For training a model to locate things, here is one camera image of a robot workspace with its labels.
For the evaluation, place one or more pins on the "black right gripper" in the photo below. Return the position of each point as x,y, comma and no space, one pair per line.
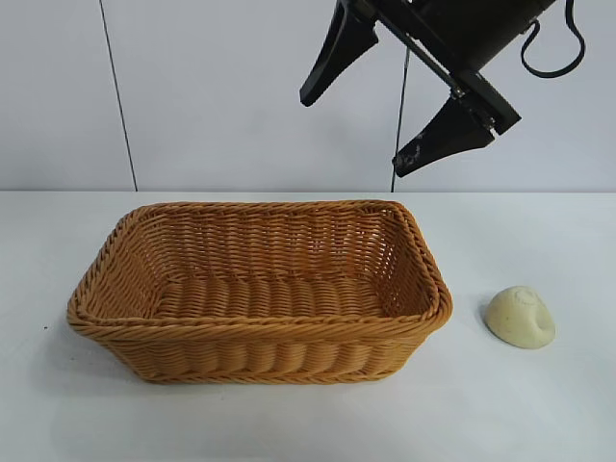
471,29

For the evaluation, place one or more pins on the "pale yellow egg yolk pastry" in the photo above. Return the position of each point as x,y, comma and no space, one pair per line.
517,320

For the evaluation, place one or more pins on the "brown woven wicker basket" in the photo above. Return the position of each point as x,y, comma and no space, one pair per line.
260,337

